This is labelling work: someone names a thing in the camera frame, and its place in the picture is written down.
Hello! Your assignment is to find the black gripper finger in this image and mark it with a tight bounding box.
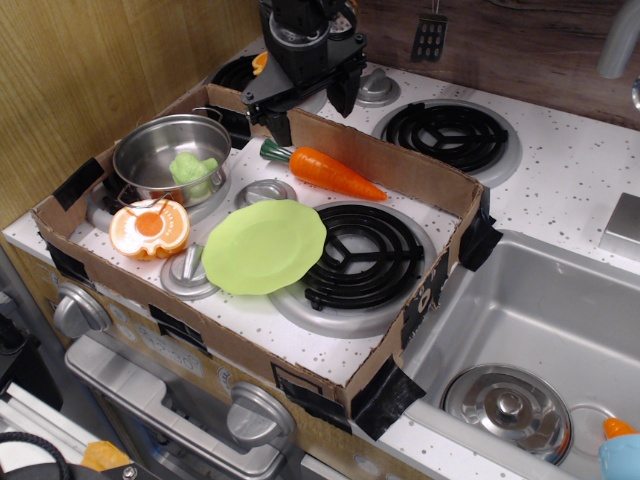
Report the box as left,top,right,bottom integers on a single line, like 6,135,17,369
267,112,292,147
326,68,362,118

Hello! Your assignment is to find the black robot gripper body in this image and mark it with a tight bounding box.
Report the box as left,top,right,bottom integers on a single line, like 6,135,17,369
241,14,367,123

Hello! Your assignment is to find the orange toy carrot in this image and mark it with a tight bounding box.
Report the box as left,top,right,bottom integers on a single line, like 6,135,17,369
260,139,387,201

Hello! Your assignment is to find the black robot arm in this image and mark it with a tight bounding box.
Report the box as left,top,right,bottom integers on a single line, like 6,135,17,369
241,1,367,146

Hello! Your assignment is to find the light green plastic plate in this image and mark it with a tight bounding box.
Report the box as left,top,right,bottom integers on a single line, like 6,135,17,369
201,200,327,295

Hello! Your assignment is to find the grey stovetop knob back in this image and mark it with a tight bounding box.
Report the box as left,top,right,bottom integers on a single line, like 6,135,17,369
356,68,401,108

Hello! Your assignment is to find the grey stovetop knob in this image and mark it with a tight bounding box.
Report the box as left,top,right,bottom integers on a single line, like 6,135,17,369
356,68,401,108
160,244,219,301
235,179,298,209

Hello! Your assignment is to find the hanging metal strainer spoon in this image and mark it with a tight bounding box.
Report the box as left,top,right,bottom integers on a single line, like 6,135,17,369
329,0,359,41

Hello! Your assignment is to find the orange toy pumpkin half back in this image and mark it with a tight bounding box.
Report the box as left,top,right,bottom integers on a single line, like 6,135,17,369
251,51,268,77

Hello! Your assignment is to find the orange toy pumpkin half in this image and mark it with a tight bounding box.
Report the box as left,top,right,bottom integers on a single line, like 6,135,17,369
251,51,268,77
109,199,191,261

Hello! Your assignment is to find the grey stovetop knob middle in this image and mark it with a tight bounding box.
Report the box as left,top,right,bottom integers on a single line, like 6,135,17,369
235,179,298,209

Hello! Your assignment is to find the green toy lettuce piece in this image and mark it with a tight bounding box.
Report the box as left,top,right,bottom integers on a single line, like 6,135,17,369
169,152,219,201

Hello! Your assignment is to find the hanging metal spatula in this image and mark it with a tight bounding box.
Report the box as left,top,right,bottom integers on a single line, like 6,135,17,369
410,1,448,63

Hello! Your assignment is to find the black back right burner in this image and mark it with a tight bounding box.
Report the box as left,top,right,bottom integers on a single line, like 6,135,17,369
381,102,509,173

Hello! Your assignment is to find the small steel pot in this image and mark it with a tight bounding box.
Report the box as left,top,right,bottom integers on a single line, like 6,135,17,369
112,113,231,208

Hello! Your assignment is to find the black front right burner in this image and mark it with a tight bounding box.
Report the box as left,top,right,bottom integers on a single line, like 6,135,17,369
303,204,426,310

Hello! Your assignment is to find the orange toy pumpkin half front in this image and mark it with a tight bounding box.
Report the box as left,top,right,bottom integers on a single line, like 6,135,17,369
109,199,191,261

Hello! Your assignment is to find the black front left burner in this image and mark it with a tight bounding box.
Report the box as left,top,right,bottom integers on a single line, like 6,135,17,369
102,173,133,215

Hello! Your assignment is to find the grey stovetop knob front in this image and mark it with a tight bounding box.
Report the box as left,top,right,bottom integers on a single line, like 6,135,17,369
160,244,219,301

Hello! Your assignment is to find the grey oven knob left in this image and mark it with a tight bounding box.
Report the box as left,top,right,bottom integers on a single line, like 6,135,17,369
53,282,111,339

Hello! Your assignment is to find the grey oven knob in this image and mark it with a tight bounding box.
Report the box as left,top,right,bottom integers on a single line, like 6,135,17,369
226,381,296,449
53,282,111,339

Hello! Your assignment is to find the grey toy sink basin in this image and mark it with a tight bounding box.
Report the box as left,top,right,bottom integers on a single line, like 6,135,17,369
402,231,639,479

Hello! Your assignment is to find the grey toy faucet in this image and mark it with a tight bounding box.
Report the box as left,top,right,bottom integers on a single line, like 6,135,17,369
597,0,639,79

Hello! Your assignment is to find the grey oven knob right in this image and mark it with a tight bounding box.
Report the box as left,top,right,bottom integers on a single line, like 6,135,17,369
226,381,296,449

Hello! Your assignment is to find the steel pot lid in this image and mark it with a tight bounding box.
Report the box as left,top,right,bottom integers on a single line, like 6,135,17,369
440,364,573,465

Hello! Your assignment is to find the orange cloth scrap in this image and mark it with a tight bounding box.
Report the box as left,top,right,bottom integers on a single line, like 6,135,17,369
80,441,131,472

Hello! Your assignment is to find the blue orange toy bottle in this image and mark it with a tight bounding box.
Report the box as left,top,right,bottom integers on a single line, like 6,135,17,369
598,418,639,480

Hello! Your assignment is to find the silver oven door handle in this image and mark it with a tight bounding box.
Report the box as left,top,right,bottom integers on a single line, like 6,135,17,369
65,337,286,479

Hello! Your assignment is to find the grey faucet handle block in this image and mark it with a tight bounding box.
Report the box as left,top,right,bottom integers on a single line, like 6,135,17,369
599,193,640,261

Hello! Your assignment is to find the black cable bottom left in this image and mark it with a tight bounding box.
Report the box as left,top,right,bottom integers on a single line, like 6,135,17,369
0,432,71,480

